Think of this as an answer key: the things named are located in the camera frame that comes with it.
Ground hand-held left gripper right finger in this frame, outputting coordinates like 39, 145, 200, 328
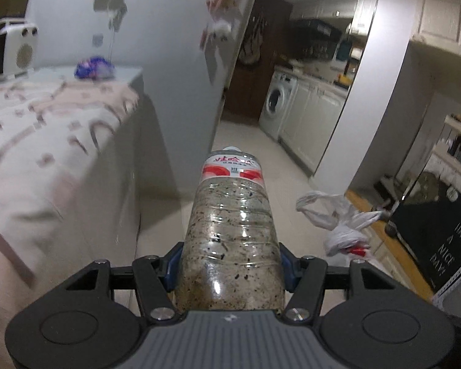
278, 243, 398, 323

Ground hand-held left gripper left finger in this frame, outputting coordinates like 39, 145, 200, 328
61, 241, 185, 323

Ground white plastic bag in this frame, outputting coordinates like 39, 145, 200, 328
295, 190, 390, 258

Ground clear plastic bottle red label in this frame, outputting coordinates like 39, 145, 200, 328
175, 146, 287, 313

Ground low cabinet with wooden top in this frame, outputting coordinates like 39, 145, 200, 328
346, 188, 435, 300

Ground white lower kitchen cabinets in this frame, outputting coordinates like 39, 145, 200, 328
278, 75, 350, 177

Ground white kitchen cabinets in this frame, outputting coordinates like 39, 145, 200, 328
278, 75, 350, 177
292, 0, 381, 35

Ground black printed board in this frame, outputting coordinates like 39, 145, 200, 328
390, 154, 461, 296

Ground white washing machine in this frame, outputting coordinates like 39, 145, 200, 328
258, 71, 297, 142

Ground dark wooden door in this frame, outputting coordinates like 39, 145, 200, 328
225, 0, 293, 118

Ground white shelf with items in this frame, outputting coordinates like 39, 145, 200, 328
434, 96, 461, 185

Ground purple snack bag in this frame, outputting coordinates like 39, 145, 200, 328
74, 56, 116, 81

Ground teal hanging kitchen item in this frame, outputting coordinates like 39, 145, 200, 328
336, 40, 352, 62

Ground hanging beige bag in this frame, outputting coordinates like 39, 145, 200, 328
240, 15, 267, 66

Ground white plush sheep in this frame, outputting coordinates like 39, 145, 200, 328
205, 19, 233, 41

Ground black range hood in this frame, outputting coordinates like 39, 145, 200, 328
292, 18, 341, 41

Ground white fan heater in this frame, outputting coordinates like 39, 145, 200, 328
0, 23, 39, 77

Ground white upper kitchen cabinets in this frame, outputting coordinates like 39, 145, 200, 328
292, 0, 381, 35

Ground white tall wall cabinet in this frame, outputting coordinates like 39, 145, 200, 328
411, 0, 461, 60

